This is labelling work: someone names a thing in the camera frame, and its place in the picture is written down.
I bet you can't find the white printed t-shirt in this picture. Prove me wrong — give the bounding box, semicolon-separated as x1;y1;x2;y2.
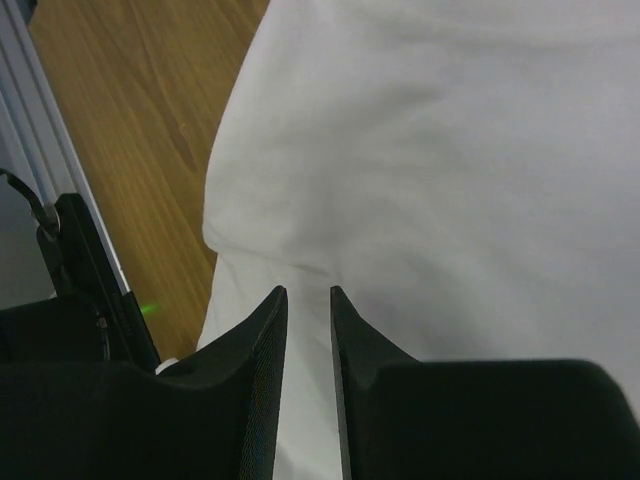
200;1;639;479

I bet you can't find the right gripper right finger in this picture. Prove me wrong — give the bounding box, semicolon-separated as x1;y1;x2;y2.
330;286;639;479

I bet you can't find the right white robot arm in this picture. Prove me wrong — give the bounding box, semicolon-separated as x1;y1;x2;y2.
1;175;639;479

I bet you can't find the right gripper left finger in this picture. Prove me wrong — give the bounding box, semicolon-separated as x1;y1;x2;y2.
1;286;287;479

